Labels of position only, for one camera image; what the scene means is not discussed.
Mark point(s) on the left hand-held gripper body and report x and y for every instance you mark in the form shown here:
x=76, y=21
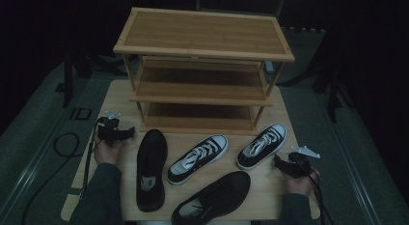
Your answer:
x=109, y=133

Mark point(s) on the person's left hand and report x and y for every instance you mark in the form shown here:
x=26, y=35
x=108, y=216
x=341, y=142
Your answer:
x=107, y=155

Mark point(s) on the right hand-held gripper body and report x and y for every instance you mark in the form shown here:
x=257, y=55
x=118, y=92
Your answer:
x=299, y=167

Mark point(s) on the black lace-up shoe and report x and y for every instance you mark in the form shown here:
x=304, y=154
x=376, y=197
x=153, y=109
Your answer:
x=151, y=154
x=222, y=192

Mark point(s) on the small grey box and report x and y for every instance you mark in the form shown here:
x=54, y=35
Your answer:
x=269, y=67

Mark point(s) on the person's right hand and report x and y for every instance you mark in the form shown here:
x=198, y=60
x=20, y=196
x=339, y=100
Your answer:
x=299, y=186

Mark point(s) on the wooden three-tier shoe rack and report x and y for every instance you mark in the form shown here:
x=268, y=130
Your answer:
x=205, y=32

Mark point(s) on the black and white sneaker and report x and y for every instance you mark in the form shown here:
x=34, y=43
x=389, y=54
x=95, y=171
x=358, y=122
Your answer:
x=213, y=143
x=276, y=130

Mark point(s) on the grey tape strip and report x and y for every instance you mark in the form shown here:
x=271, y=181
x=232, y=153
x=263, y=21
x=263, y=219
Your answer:
x=74, y=191

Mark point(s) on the floor socket plate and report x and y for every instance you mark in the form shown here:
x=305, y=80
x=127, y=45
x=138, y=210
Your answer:
x=80, y=114

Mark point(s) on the black metal stand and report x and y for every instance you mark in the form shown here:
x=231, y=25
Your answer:
x=68, y=83

